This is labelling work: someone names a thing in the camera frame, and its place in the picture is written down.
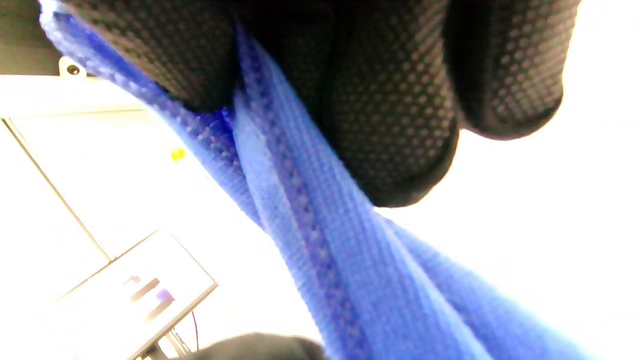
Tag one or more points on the person's right hand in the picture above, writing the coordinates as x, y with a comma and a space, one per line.
390, 125

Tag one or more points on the blue towel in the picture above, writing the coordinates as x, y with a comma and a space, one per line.
350, 280

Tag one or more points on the white screen with dark frame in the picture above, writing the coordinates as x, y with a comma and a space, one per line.
140, 295

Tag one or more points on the small white bracket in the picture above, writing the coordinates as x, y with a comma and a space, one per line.
72, 67

